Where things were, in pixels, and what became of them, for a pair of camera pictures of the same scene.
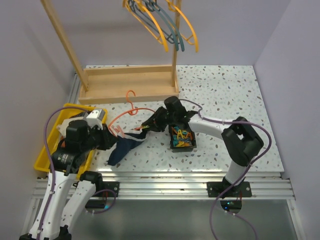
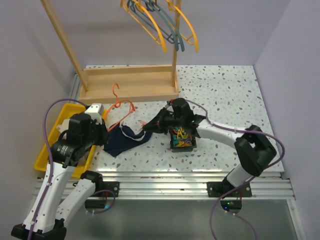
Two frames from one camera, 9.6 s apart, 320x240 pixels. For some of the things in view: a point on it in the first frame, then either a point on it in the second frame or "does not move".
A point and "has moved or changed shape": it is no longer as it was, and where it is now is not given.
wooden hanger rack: [104, 83] does not move
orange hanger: [133, 112] → [122, 100]
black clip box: [182, 137] does not move
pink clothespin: [118, 130] has moved or changed shape
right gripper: [154, 123] does not move
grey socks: [62, 128] does not move
